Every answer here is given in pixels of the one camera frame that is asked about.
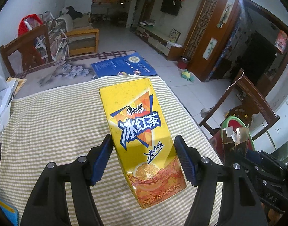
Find bamboo scroll picture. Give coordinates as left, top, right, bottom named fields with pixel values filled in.
left=202, top=37, right=217, bottom=60

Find white drying rack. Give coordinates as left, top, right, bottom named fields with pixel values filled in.
left=36, top=11, right=70, bottom=62

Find small framed picture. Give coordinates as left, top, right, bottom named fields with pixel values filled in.
left=169, top=28, right=181, bottom=41

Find red wall poster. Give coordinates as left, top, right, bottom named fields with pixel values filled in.
left=274, top=29, right=288, bottom=54

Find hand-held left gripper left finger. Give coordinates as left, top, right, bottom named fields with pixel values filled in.
left=20, top=134, right=114, bottom=226

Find grey floral mat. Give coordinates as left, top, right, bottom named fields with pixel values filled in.
left=11, top=50, right=137, bottom=99

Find dark clothes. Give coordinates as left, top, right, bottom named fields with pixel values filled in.
left=64, top=6, right=83, bottom=19

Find white tabletop appliance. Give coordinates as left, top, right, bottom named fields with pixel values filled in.
left=0, top=73, right=15, bottom=132

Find dark wooden chair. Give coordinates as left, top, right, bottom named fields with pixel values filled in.
left=0, top=25, right=54, bottom=76

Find red bin with green rim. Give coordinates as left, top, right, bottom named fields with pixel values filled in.
left=209, top=115, right=256, bottom=160

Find red bag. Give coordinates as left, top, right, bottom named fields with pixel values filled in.
left=18, top=14, right=44, bottom=57

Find low television cabinet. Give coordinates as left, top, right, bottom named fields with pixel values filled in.
left=136, top=24, right=184, bottom=60

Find green plush toy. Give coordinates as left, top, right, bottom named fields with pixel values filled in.
left=180, top=69, right=195, bottom=82

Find wall television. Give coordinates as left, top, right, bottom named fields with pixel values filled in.
left=160, top=0, right=182, bottom=16

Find wooden chair with beaded cord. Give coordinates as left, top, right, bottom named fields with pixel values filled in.
left=199, top=68, right=280, bottom=151

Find tall scroll picture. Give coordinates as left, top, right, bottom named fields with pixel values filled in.
left=217, top=0, right=236, bottom=29

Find yellow tea carton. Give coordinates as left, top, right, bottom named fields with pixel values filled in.
left=99, top=77, right=187, bottom=209

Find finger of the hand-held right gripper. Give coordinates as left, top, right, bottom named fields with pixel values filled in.
left=233, top=144, right=247, bottom=165
left=246, top=149, right=262, bottom=163

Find carved wooden partition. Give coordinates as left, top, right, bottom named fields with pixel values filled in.
left=182, top=0, right=243, bottom=83

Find red bucket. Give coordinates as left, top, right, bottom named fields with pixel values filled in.
left=177, top=56, right=190, bottom=69

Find yellow book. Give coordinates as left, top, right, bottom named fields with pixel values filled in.
left=6, top=76, right=27, bottom=97

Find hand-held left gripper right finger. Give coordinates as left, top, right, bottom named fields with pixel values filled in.
left=174, top=135, right=268, bottom=226

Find brown cardboard box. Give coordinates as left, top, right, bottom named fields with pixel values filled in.
left=220, top=126, right=251, bottom=165

